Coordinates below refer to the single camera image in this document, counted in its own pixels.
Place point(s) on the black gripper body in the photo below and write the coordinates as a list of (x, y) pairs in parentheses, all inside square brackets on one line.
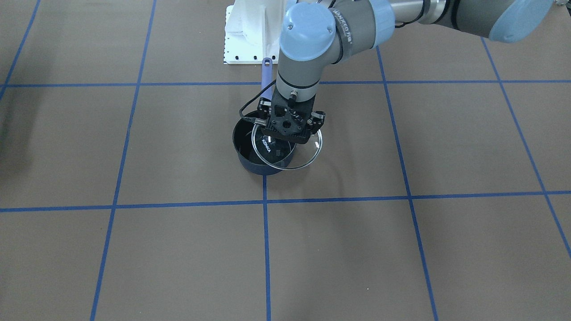
[(318, 121)]

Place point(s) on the glass pot lid purple knob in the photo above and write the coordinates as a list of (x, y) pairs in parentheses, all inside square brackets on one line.
[(279, 154)]

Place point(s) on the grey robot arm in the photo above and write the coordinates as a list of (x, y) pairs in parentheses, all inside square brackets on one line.
[(313, 36)]

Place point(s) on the dark blue pot purple handle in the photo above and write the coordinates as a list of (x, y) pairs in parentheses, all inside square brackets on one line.
[(243, 127)]

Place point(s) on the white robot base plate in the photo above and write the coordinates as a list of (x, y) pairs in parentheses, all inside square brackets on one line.
[(252, 31)]

